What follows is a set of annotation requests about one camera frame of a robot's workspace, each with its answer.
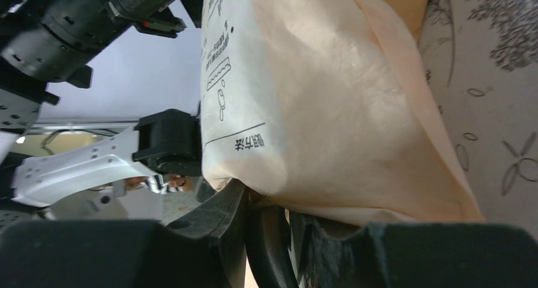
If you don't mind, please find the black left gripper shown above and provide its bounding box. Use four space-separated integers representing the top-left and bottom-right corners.
0 0 188 89

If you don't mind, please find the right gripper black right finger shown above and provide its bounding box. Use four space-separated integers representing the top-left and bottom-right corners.
290 213 537 287

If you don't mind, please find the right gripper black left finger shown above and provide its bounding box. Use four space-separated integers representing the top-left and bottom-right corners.
1 180 248 287

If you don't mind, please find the pink cat litter bag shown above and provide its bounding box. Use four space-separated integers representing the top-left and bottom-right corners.
200 0 483 226

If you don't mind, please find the grey litter scoop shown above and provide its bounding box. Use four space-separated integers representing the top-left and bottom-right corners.
245 197 299 288

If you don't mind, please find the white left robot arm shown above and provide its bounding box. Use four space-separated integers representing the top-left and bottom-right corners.
1 0 202 225

